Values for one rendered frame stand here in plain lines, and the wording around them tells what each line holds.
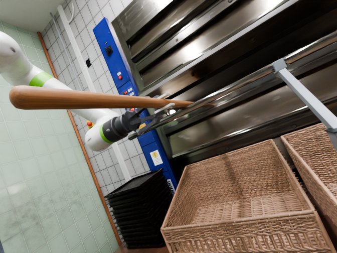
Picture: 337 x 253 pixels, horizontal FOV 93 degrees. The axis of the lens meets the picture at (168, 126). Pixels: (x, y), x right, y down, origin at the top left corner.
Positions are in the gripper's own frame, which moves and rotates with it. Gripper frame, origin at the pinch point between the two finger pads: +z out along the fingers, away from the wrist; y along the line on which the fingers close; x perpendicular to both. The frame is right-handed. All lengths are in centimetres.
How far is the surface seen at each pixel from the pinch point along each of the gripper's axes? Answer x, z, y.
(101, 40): -52, -51, -82
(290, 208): -31, 22, 60
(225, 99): -55, 16, 4
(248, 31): -40, 38, -20
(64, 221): -19, -122, 38
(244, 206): -39, 3, 60
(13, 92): 39.7, 0.8, -0.2
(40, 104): 37.5, 1.0, 1.4
